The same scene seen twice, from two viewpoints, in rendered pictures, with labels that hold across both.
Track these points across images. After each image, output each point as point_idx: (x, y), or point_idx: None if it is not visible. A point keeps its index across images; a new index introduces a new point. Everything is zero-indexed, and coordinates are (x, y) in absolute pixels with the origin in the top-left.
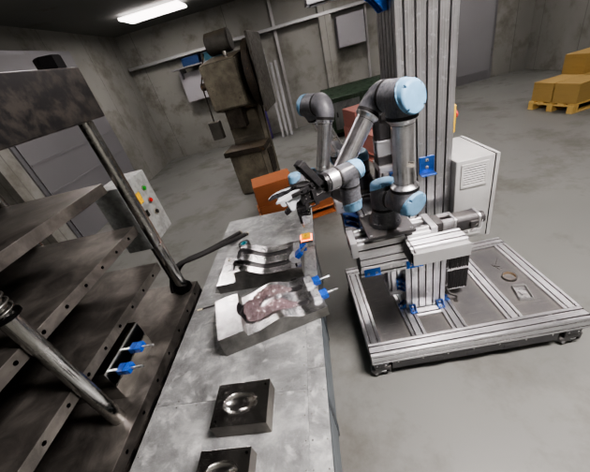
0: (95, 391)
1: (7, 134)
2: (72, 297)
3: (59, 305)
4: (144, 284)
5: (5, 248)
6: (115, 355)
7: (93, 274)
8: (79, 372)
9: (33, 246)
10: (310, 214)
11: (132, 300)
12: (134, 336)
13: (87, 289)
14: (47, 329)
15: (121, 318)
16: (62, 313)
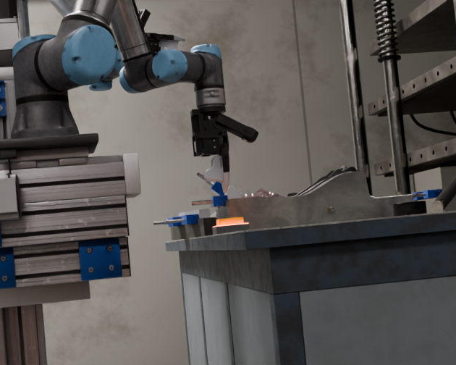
0: (394, 169)
1: None
2: (417, 81)
3: (411, 80)
4: None
5: (414, 9)
6: (420, 171)
7: (431, 74)
8: (391, 140)
9: (423, 17)
10: (195, 156)
11: (448, 140)
12: (434, 179)
13: (425, 85)
14: (404, 91)
15: (436, 146)
16: (411, 88)
